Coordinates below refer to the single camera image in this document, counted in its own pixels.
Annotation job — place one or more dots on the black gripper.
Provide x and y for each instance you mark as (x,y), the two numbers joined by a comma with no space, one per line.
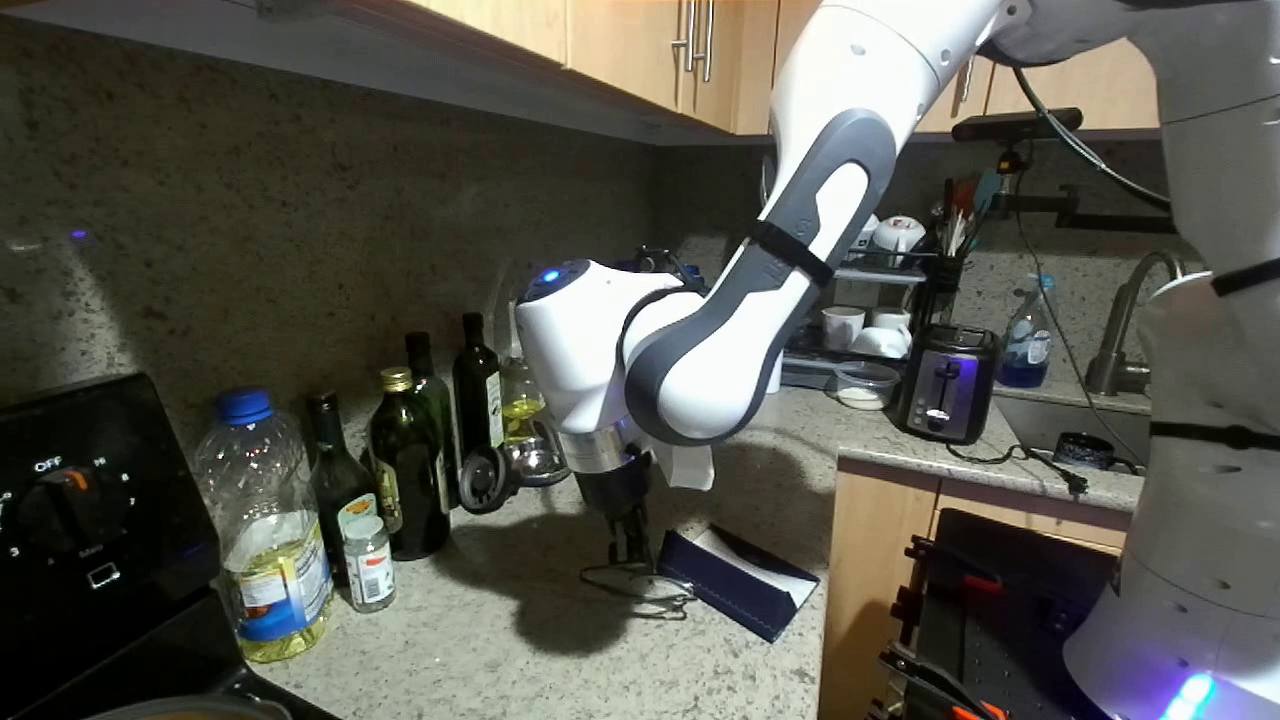
(622,488)

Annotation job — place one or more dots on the thin-framed eyeglasses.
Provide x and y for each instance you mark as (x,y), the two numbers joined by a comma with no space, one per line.
(642,586)

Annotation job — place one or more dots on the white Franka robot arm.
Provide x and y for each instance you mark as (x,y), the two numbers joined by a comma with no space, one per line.
(826,134)

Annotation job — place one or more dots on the blue glasses case box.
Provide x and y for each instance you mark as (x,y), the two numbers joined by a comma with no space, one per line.
(747,586)

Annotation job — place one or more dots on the steel strainer bowl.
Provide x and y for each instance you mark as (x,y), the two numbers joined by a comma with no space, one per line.
(532,464)

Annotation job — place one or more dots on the glass oil cruet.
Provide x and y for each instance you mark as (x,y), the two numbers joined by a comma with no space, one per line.
(517,417)

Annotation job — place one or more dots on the black round lid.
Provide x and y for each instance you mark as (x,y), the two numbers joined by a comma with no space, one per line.
(466,480)

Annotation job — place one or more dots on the dark bottle white label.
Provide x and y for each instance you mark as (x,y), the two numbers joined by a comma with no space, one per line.
(477,395)

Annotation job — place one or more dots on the gold-capped olive oil bottle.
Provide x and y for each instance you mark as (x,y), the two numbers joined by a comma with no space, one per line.
(406,480)

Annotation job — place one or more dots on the wooden base cabinet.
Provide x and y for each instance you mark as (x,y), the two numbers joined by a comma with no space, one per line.
(865,586)

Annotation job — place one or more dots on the green glass bottle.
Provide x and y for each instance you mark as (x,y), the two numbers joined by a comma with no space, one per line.
(429,395)

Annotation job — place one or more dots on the small white-label spice jar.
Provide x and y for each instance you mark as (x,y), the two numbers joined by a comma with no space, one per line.
(365,566)

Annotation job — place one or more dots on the small white dish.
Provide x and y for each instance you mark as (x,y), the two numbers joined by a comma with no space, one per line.
(862,396)

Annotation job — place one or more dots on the dark wine bottle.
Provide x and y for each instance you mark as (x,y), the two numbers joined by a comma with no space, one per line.
(333,480)

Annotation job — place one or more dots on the orange-tipped black clamp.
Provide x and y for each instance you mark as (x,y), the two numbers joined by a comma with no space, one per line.
(952,566)
(933,682)

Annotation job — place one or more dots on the black toaster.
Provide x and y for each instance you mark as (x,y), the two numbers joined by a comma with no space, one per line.
(945,385)

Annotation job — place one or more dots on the clear plastic water bottle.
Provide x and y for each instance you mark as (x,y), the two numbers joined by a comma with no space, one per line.
(265,532)

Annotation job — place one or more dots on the metal dish rack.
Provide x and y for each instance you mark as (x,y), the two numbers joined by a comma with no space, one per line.
(881,278)

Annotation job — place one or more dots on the white bowl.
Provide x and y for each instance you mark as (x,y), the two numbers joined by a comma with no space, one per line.
(896,233)

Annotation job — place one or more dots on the blue dish soap bottle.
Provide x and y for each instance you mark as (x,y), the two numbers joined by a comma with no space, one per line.
(1026,353)

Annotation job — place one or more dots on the grey cooking pan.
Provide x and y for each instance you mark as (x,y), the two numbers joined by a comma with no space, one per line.
(184,709)

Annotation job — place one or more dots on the wooden upper cabinets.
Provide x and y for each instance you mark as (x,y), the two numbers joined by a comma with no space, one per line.
(627,45)

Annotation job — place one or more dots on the black stove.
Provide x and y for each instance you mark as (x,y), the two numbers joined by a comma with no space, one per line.
(92,563)

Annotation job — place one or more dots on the steel kitchen faucet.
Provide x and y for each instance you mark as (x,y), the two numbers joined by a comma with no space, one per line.
(1124,334)

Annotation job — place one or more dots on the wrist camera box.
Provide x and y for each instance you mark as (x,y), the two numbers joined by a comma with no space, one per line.
(687,471)

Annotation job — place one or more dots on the black stereo camera bar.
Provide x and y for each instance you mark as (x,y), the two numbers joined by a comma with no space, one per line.
(1026,125)

